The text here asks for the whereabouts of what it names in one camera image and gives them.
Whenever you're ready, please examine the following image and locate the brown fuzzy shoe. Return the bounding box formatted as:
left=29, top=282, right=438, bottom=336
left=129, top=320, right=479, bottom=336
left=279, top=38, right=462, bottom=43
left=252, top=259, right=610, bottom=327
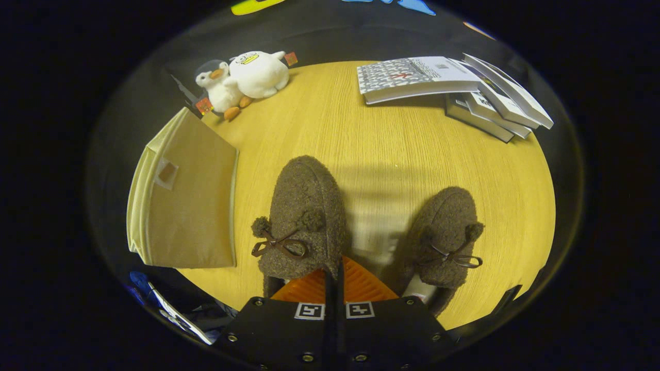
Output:
left=251, top=155, right=349, bottom=299
left=394, top=187, right=485, bottom=317

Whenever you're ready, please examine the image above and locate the grey penguin plush toy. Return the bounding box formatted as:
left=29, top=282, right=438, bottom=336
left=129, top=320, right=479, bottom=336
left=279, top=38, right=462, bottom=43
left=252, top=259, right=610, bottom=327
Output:
left=194, top=59, right=253, bottom=123

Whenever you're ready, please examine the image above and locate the black backdrop cloth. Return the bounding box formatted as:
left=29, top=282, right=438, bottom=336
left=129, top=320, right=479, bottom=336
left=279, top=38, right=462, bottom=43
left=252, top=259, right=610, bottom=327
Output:
left=95, top=0, right=565, bottom=171

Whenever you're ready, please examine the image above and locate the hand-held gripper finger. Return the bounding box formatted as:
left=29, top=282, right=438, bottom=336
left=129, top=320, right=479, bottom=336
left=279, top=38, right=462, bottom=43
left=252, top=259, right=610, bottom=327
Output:
left=216, top=265, right=336, bottom=371
left=334, top=256, right=457, bottom=371

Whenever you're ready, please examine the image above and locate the beige fabric storage box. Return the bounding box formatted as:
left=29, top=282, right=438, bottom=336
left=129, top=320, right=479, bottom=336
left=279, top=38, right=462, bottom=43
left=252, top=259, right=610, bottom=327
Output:
left=126, top=107, right=240, bottom=269

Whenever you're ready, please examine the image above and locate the white duck plush toy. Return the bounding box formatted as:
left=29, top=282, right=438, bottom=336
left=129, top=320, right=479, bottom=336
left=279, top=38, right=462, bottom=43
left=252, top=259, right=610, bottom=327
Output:
left=228, top=50, right=300, bottom=99

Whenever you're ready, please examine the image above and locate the computer screen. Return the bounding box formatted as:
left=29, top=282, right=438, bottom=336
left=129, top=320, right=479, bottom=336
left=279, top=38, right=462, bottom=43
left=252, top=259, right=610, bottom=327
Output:
left=147, top=281, right=217, bottom=346

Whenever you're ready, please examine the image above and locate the white book blue cover picture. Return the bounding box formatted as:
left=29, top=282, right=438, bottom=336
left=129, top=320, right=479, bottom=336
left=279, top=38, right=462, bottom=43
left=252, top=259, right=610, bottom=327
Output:
left=449, top=58, right=540, bottom=129

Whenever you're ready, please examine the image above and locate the small blue object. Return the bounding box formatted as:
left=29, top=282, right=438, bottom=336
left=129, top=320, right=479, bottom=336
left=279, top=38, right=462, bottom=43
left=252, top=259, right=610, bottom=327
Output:
left=129, top=271, right=155, bottom=299

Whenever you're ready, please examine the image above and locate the thin white book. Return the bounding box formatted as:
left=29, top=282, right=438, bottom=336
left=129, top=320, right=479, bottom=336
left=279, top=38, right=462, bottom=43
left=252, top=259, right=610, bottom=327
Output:
left=463, top=53, right=555, bottom=129

